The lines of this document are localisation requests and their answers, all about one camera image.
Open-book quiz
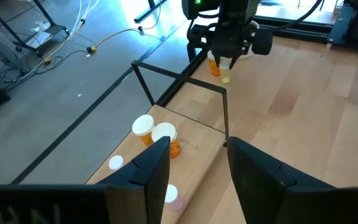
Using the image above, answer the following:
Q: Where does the snake plant white pot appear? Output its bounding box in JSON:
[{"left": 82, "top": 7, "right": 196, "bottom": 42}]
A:
[{"left": 239, "top": 20, "right": 260, "bottom": 60}]

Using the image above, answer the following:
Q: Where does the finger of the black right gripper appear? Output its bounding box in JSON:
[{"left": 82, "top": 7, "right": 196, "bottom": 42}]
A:
[
  {"left": 229, "top": 30, "right": 273, "bottom": 70},
  {"left": 187, "top": 24, "right": 222, "bottom": 68}
]

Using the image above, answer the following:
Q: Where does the pink medicine bottle white cap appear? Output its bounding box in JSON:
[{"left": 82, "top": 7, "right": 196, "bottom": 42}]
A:
[
  {"left": 163, "top": 184, "right": 185, "bottom": 212},
  {"left": 108, "top": 154, "right": 126, "bottom": 172}
]

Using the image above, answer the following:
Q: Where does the wooden shelf black metal frame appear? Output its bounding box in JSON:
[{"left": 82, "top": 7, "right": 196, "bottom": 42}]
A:
[{"left": 85, "top": 60, "right": 230, "bottom": 224}]

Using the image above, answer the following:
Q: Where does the large orange medicine bottle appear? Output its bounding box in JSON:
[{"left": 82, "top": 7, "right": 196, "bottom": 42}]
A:
[
  {"left": 131, "top": 114, "right": 156, "bottom": 147},
  {"left": 150, "top": 121, "right": 182, "bottom": 159}
]

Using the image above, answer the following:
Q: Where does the black tangled floor cable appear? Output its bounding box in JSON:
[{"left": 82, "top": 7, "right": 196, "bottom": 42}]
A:
[{"left": 0, "top": 49, "right": 88, "bottom": 91}]

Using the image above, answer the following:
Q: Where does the yellow medicine bottle white cap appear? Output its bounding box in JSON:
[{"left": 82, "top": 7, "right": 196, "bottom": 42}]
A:
[{"left": 218, "top": 57, "right": 232, "bottom": 85}]

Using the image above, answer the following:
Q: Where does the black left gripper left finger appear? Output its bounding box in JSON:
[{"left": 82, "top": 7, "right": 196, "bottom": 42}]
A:
[{"left": 0, "top": 136, "right": 171, "bottom": 224}]

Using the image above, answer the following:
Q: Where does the black metal stand foot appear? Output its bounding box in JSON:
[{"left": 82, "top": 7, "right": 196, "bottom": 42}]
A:
[{"left": 134, "top": 0, "right": 169, "bottom": 24}]

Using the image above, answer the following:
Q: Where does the white floor cable bundle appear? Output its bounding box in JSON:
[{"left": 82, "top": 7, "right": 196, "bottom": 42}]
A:
[{"left": 20, "top": 0, "right": 101, "bottom": 82}]

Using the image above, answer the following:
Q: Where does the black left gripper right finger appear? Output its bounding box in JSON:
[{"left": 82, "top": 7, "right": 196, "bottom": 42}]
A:
[{"left": 227, "top": 136, "right": 358, "bottom": 224}]

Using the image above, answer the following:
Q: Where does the small orange medicine bottle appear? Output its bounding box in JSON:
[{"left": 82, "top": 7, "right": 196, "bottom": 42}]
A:
[{"left": 206, "top": 49, "right": 222, "bottom": 77}]

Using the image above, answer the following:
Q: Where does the black metal cart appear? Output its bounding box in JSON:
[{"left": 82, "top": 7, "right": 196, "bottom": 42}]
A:
[{"left": 0, "top": 0, "right": 71, "bottom": 58}]

